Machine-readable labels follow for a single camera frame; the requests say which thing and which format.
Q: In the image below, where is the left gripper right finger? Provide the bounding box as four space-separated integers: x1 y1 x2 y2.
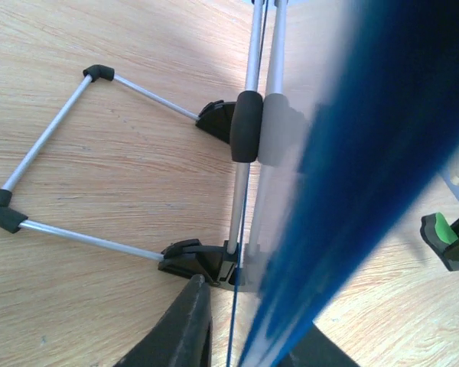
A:
284 325 359 367

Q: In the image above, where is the green whiteboard eraser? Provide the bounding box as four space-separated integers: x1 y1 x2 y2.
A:
420 213 459 271

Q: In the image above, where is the metal wire whiteboard stand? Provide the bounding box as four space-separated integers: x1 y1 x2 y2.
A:
0 0 269 294

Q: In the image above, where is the blue framed whiteboard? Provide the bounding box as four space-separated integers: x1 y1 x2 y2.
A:
238 1 459 366

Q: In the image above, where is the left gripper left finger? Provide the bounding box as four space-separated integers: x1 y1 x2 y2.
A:
116 274 213 367

